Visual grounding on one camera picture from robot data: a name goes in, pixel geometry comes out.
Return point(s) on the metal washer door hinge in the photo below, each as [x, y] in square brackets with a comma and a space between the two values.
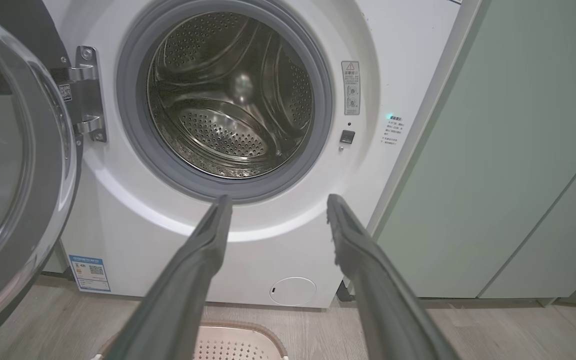
[88, 100]

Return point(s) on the cream perforated laundry basket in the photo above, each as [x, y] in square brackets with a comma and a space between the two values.
[238, 345]

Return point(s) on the small printed text sticker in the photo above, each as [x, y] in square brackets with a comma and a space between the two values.
[393, 131]

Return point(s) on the grey warning sticker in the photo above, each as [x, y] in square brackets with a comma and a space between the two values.
[351, 88]

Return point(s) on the round white filter cover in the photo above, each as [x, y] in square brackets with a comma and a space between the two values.
[293, 291]

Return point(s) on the white front-load washing machine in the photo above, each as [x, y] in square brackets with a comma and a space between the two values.
[143, 225]

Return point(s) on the blue energy label sticker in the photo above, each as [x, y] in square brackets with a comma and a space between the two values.
[89, 273]

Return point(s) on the pale green cabinet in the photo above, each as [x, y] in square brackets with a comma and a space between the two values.
[493, 150]
[55, 260]

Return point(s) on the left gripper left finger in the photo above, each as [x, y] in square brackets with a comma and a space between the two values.
[178, 300]

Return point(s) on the black door lock latch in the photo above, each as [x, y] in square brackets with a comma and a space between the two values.
[347, 137]

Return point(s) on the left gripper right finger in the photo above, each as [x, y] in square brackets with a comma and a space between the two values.
[383, 300]

